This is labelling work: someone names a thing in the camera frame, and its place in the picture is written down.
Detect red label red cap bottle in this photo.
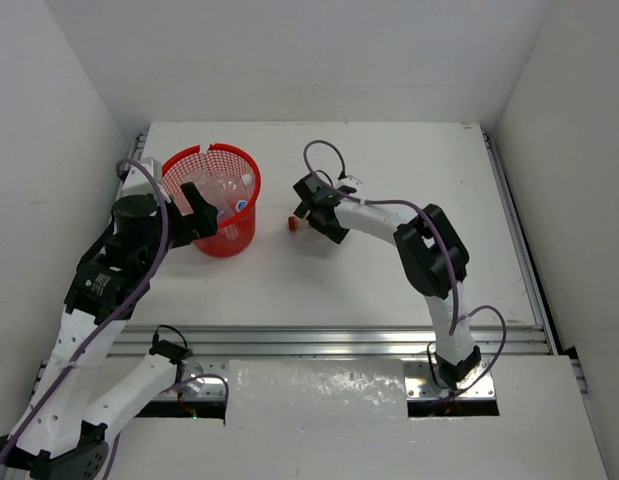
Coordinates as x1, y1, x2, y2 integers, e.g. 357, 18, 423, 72
287, 215, 309, 233

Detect blue label bottle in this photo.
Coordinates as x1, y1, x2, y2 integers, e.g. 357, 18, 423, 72
235, 200, 248, 212

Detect clear bottle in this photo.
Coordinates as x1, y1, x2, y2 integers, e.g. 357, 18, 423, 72
212, 172, 254, 196
180, 169, 216, 195

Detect clear bottle sideways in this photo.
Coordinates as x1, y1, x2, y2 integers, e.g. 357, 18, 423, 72
209, 194, 243, 224

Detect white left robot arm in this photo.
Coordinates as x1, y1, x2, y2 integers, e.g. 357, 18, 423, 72
0, 184, 218, 479

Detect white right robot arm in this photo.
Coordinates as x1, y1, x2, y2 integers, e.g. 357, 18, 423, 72
293, 174, 481, 389

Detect red mesh plastic bin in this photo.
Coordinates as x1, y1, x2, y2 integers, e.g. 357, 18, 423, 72
162, 143, 261, 258

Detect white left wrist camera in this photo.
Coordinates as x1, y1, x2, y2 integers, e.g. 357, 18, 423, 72
118, 157, 162, 198

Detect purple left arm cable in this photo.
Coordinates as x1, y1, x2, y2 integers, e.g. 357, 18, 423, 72
0, 158, 230, 480

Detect aluminium front rail frame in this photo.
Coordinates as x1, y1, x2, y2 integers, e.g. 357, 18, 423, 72
33, 324, 555, 401

